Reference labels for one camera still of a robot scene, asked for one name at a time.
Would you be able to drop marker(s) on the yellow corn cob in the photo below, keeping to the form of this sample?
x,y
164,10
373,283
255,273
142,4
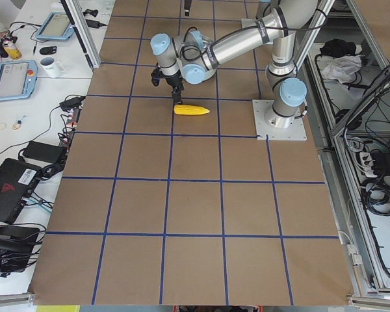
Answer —
x,y
190,110

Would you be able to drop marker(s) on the yellow bottle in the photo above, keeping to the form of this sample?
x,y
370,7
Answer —
x,y
11,49

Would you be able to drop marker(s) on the power strip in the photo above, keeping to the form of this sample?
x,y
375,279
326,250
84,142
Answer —
x,y
70,120

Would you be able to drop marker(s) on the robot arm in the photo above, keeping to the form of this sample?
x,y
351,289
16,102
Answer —
x,y
192,57

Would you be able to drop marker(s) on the white mug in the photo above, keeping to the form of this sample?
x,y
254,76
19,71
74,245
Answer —
x,y
54,68

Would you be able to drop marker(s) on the black cloth bundle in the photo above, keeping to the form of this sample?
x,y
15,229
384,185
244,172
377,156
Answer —
x,y
338,48

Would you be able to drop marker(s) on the white cloth bundle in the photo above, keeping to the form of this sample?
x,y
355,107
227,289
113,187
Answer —
x,y
342,69

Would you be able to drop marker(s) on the far blue teach pendant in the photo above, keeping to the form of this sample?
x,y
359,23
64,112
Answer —
x,y
56,27

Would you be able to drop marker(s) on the aluminium frame post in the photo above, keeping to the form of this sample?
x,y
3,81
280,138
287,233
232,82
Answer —
x,y
73,10

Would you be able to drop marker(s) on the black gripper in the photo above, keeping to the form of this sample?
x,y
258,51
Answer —
x,y
174,80

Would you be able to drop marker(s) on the blue teach pendant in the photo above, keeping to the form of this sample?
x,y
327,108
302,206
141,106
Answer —
x,y
56,27
17,79

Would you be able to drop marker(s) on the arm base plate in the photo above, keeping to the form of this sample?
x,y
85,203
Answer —
x,y
270,126

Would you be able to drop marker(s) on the brown paper table cover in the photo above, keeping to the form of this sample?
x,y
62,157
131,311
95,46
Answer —
x,y
159,209

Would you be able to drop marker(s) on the near blue teach pendant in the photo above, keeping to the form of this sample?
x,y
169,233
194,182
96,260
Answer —
x,y
17,79

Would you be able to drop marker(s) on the black power adapter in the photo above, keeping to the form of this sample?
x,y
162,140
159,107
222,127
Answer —
x,y
72,103

